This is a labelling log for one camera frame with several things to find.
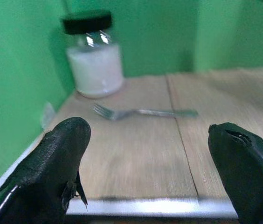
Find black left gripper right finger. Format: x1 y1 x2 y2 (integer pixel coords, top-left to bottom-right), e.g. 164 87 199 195
208 122 263 224

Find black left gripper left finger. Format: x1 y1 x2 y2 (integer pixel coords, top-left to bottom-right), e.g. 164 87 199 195
0 117 91 224

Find silver metal fork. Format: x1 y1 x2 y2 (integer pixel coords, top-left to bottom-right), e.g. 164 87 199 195
91 103 199 121

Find glass jar with black lid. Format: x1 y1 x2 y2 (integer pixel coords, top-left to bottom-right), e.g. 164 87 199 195
62 10 125 98

